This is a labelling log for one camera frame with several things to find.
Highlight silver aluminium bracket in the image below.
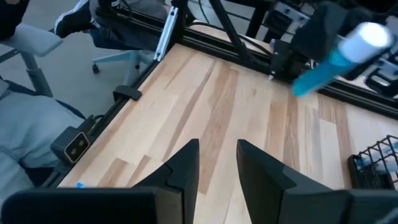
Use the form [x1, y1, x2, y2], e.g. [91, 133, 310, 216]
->
[153, 6, 180, 62]

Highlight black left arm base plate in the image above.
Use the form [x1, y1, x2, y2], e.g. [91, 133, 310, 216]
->
[269, 39, 299, 82]

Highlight person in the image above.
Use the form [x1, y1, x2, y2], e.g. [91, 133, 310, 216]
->
[53, 0, 171, 53]
[0, 77, 86, 202]

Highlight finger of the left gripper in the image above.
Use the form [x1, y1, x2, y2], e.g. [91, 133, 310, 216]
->
[290, 1, 349, 62]
[341, 46, 393, 82]

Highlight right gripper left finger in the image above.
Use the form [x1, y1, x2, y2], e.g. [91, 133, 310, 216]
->
[0, 138, 200, 224]

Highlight black aluminium table frame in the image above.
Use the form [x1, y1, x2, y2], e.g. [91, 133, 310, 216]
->
[40, 0, 398, 187]

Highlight black table-level camera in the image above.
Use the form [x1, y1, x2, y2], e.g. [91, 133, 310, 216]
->
[50, 125, 91, 165]

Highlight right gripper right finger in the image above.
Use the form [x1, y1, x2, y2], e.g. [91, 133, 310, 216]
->
[236, 139, 398, 224]

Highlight black edge bracket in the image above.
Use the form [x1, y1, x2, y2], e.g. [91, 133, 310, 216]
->
[112, 84, 143, 101]

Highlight white chair base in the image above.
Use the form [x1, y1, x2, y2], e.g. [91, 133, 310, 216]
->
[91, 49, 157, 85]

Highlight grey office chair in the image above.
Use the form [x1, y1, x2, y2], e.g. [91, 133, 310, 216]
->
[0, 23, 65, 98]

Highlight black wire basket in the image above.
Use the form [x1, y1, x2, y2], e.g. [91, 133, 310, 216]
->
[347, 134, 398, 190]

